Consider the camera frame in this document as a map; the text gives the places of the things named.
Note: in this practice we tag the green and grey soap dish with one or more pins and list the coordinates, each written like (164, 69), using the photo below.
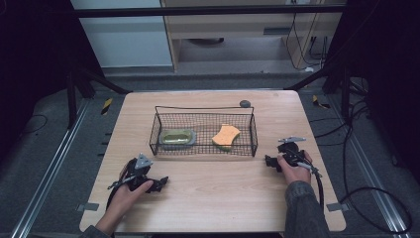
(176, 137)

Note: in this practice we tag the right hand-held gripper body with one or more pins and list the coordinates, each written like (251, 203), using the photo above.
(292, 153)

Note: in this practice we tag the grey tape patch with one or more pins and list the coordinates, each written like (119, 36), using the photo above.
(337, 207)
(87, 207)

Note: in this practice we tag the black metal stand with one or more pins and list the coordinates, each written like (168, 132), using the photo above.
(71, 99)
(345, 92)

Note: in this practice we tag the black and yellow tape strip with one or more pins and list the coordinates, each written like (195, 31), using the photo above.
(319, 103)
(106, 106)

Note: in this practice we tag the white cabinet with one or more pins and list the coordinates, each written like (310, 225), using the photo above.
(125, 43)

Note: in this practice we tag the black horizontal frame bar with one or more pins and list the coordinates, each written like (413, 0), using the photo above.
(198, 11)

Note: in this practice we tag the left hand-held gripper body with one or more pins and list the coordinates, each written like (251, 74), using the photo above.
(142, 173)

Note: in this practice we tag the person's left hand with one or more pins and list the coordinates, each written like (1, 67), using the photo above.
(122, 201)

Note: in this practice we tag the small grey round disc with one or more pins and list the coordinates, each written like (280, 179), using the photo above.
(245, 103)

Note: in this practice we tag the light wooden cabinet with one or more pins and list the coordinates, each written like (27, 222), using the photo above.
(231, 28)

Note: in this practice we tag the person's right hand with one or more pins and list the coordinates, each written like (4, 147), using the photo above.
(297, 175)

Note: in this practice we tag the aluminium floor rail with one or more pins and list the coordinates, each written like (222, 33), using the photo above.
(373, 178)
(52, 168)

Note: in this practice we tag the yellow and green sponge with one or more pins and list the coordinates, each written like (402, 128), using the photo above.
(226, 135)

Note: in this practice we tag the dark curtain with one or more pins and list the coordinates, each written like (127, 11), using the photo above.
(393, 82)
(33, 66)

